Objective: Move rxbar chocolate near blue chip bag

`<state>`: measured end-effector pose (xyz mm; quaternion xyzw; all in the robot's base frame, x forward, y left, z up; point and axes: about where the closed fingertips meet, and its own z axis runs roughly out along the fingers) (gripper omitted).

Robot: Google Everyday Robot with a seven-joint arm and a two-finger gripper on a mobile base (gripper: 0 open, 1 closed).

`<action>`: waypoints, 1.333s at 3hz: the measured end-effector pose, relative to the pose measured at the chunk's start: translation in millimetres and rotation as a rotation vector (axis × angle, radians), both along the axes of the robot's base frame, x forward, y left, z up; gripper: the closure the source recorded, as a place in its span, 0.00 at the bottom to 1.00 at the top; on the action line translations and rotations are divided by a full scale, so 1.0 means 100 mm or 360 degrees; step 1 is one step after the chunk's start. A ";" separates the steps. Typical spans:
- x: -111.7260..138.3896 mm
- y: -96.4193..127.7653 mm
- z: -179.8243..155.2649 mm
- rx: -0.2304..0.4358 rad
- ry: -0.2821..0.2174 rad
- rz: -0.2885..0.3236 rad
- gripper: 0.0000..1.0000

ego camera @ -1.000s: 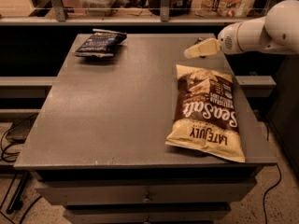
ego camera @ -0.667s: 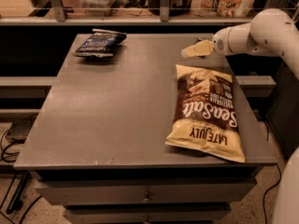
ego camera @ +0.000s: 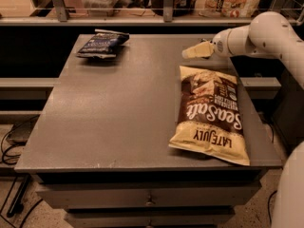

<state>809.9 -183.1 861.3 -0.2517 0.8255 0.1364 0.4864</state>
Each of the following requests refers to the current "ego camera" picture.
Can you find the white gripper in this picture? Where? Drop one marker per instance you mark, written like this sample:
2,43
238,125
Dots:
220,45

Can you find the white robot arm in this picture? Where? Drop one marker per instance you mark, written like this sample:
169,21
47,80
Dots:
269,35

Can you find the colourful snack bag on shelf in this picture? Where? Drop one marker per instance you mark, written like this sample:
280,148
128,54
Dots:
228,8

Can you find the Late July sea salt chip bag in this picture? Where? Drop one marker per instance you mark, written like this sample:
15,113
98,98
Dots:
209,120

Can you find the blue chip bag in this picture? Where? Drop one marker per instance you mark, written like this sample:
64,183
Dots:
103,45

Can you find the grey drawer cabinet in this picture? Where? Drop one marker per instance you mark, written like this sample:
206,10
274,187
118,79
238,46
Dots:
122,205

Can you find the upper drawer knob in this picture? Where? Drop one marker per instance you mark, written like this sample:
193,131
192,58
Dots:
150,201

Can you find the grey power box on floor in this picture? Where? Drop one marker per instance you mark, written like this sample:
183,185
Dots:
20,133

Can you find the grey metal shelf rail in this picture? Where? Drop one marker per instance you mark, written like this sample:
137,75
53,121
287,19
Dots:
130,12

